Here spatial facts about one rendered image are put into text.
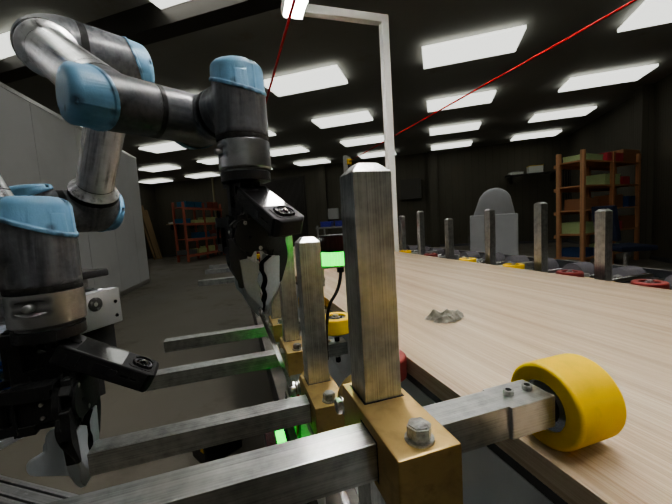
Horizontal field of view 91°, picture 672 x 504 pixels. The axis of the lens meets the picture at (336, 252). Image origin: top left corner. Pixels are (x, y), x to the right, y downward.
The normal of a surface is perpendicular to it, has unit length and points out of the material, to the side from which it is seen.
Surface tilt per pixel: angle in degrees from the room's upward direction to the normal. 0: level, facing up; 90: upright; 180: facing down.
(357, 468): 90
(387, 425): 0
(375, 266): 90
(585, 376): 32
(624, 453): 0
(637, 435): 0
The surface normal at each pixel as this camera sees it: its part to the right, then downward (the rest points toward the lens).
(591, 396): 0.21, -0.53
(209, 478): -0.06, -0.99
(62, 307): 0.86, 0.00
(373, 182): 0.30, 0.07
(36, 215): 0.69, -0.02
